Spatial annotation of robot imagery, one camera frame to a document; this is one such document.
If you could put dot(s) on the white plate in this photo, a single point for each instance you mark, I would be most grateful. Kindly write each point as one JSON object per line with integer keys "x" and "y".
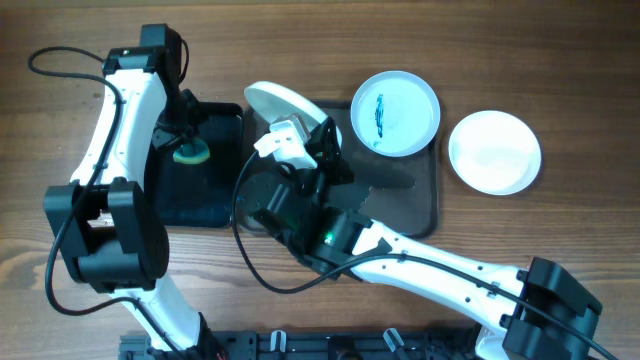
{"x": 495, "y": 153}
{"x": 270, "y": 101}

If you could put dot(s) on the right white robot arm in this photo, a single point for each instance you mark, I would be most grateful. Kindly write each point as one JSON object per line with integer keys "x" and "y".
{"x": 537, "y": 312}

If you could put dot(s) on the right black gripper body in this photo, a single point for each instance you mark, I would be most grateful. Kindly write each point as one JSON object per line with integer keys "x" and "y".
{"x": 331, "y": 169}

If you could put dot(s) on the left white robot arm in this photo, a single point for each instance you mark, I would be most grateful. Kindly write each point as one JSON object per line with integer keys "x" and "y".
{"x": 110, "y": 246}

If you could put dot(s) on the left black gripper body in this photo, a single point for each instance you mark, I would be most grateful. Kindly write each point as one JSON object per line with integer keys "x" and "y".
{"x": 178, "y": 120}

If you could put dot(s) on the green yellow sponge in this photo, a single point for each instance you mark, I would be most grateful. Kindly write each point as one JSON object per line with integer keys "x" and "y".
{"x": 192, "y": 153}

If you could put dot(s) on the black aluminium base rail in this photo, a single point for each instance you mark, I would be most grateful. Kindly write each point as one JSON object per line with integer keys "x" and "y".
{"x": 431, "y": 344}

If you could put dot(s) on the black water basin tray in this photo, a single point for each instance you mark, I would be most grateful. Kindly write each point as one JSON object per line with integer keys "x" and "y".
{"x": 199, "y": 195}

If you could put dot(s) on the pale blue plate top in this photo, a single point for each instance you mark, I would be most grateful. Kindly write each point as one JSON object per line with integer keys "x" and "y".
{"x": 395, "y": 114}

